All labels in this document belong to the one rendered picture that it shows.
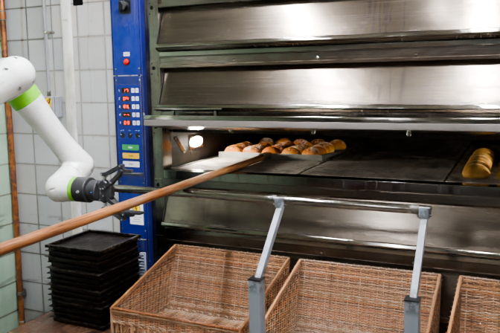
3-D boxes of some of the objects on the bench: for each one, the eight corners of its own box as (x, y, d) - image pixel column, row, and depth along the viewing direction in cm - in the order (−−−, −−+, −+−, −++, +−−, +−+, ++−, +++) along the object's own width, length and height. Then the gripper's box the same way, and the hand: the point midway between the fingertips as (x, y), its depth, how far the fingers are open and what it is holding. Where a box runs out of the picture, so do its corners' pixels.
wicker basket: (298, 322, 246) (297, 256, 243) (442, 344, 224) (443, 272, 221) (251, 377, 202) (250, 297, 199) (424, 411, 179) (425, 322, 176)
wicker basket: (176, 302, 271) (174, 242, 268) (293, 321, 247) (292, 256, 244) (108, 346, 227) (105, 275, 224) (242, 374, 204) (241, 296, 201)
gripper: (97, 154, 219) (146, 157, 210) (100, 221, 222) (149, 227, 213) (83, 157, 212) (134, 159, 204) (86, 226, 215) (136, 231, 206)
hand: (138, 193), depth 209 cm, fingers open, 13 cm apart
